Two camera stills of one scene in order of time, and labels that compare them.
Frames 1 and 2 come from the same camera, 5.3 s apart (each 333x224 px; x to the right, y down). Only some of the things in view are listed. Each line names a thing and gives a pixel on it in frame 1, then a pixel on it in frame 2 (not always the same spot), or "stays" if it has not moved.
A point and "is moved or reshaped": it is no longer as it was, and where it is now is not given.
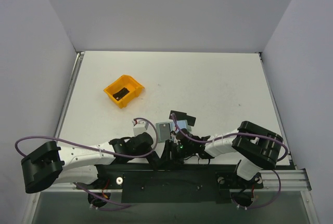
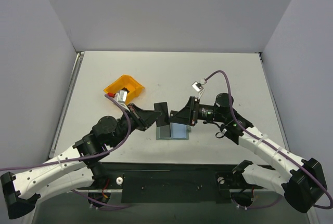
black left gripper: (155, 158) → (137, 117)
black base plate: (174, 183) stays
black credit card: (183, 116) is moved or reshaped
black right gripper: (174, 157) → (194, 111)
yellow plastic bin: (129, 83) stays
